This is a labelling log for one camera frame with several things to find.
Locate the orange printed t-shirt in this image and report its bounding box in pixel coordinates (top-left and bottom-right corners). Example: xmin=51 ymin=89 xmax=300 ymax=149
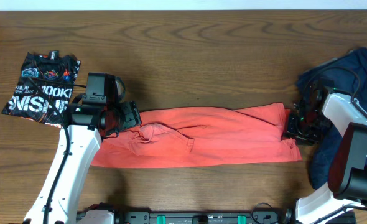
xmin=92 ymin=103 xmax=302 ymax=169

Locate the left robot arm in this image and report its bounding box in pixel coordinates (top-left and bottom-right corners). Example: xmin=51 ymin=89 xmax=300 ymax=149
xmin=24 ymin=94 xmax=141 ymax=224

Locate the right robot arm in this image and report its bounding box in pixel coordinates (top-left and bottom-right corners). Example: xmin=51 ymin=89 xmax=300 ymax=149
xmin=284 ymin=78 xmax=367 ymax=223

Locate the dark blue denim garment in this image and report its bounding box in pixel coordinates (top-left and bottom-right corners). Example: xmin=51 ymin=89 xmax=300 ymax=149
xmin=296 ymin=47 xmax=367 ymax=189

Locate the folded black printed t-shirt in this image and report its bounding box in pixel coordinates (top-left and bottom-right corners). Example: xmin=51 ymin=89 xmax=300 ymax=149
xmin=1 ymin=50 xmax=81 ymax=127

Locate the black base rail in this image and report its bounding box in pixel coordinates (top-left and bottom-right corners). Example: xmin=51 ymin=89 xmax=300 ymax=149
xmin=76 ymin=203 xmax=357 ymax=224

